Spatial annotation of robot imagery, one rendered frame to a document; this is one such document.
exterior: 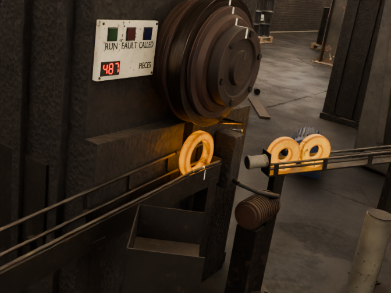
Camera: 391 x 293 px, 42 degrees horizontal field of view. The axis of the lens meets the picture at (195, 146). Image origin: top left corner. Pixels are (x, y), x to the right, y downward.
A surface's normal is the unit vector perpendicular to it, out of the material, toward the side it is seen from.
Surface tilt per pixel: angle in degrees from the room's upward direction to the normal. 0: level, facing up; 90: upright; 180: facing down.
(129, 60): 90
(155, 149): 90
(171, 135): 90
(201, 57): 79
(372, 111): 90
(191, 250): 5
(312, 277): 0
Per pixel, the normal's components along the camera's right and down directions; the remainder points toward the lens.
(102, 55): 0.81, 0.29
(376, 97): -0.76, 0.11
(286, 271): 0.14, -0.94
